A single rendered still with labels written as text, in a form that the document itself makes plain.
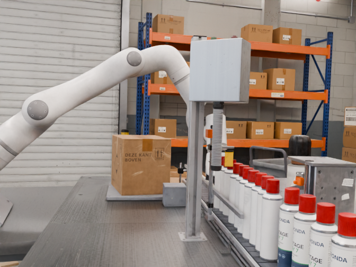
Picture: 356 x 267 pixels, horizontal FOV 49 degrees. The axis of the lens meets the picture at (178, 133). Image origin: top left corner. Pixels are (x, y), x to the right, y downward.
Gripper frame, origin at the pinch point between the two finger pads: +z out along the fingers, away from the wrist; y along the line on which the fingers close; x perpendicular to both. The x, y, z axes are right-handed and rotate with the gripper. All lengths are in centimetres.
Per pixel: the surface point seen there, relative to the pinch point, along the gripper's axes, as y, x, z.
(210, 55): -13, -48, -34
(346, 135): 230, 268, -108
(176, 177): -5, 93, -22
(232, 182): -2.1, -27.9, 1.7
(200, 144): -13.3, -31.1, -10.3
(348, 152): 231, 272, -87
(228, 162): -1.9, -22.5, -6.3
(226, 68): -8, -49, -29
